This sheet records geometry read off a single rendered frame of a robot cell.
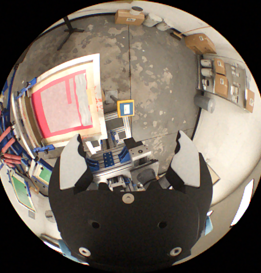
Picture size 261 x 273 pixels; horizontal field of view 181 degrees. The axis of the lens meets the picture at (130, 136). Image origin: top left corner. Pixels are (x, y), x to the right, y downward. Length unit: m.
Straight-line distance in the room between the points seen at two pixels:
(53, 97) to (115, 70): 1.20
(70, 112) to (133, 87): 1.29
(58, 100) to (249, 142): 3.64
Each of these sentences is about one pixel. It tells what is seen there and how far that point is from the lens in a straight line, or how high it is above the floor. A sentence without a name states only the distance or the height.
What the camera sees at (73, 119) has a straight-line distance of 0.66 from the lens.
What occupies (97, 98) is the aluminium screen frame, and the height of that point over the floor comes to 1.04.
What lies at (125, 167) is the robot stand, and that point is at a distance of 0.71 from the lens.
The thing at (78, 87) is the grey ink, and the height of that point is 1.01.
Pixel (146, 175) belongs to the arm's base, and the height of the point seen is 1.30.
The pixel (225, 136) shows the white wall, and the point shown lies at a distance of 3.19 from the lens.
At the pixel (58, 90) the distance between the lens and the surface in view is 0.67.
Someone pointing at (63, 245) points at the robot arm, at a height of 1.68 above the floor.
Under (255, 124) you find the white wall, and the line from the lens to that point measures 3.14.
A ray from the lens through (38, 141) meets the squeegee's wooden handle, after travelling 0.82.
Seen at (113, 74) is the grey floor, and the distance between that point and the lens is 1.62.
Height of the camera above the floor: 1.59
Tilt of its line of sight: 53 degrees down
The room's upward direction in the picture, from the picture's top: 148 degrees clockwise
